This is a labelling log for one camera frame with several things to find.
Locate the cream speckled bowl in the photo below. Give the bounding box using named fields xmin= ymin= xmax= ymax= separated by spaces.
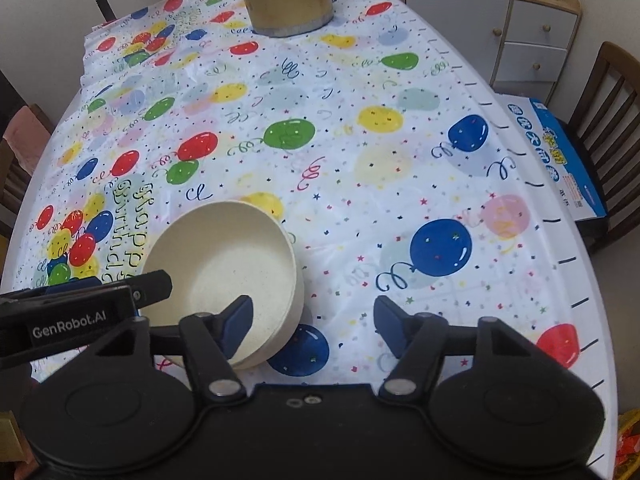
xmin=142 ymin=200 xmax=304 ymax=370

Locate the left wooden chair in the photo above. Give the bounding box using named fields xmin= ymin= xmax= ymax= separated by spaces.
xmin=1 ymin=119 xmax=54 ymax=240

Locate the wooden chair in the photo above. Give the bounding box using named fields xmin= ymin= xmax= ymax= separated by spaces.
xmin=564 ymin=41 xmax=639 ymax=255
xmin=1 ymin=119 xmax=54 ymax=240

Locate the balloon birthday tablecloth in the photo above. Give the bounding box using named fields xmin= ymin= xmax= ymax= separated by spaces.
xmin=2 ymin=0 xmax=617 ymax=478

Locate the pink cloth on chair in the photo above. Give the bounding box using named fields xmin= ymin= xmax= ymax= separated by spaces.
xmin=3 ymin=104 xmax=51 ymax=174

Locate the blue white cardboard box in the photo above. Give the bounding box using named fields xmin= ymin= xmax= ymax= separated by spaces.
xmin=497 ymin=94 xmax=606 ymax=221

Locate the right wooden chair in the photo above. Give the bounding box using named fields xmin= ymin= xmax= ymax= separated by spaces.
xmin=564 ymin=41 xmax=639 ymax=255

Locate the white drawer cabinet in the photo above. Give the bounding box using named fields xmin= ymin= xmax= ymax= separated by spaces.
xmin=401 ymin=0 xmax=582 ymax=104

